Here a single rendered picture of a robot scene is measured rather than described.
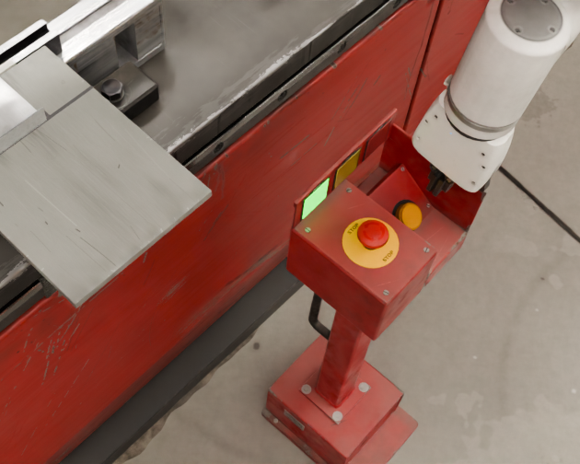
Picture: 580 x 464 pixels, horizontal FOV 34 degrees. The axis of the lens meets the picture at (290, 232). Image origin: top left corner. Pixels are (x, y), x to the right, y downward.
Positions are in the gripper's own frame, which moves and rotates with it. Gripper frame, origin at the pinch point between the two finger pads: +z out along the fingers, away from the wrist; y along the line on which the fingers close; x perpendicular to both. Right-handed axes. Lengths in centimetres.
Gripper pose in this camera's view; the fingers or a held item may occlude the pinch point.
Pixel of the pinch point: (441, 178)
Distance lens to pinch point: 118.9
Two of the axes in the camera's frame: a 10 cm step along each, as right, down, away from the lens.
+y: 7.4, 6.4, -2.1
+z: -1.2, 4.3, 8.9
